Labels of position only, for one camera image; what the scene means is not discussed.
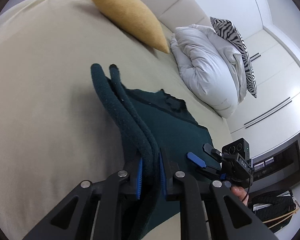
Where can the dark green knit sweater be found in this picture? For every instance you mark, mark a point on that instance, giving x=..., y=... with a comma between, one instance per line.
x=150, y=122

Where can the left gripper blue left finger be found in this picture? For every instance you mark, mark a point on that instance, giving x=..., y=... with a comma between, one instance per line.
x=134, y=169

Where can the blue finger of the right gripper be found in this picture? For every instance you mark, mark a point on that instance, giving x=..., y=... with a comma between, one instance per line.
x=201, y=165
x=212, y=152

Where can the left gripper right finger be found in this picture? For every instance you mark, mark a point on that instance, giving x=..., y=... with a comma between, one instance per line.
x=168, y=168

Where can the mustard yellow cushion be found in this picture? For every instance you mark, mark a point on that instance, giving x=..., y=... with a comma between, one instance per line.
x=135, y=18

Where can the white folded duvet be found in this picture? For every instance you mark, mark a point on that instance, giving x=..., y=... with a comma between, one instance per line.
x=211, y=67

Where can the white wardrobe with black handles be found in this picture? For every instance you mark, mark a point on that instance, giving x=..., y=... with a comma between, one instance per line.
x=273, y=117

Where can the person's right hand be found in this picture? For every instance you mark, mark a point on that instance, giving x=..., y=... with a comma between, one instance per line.
x=241, y=194

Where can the beige bed sheet mattress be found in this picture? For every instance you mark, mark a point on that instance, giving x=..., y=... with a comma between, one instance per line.
x=54, y=131

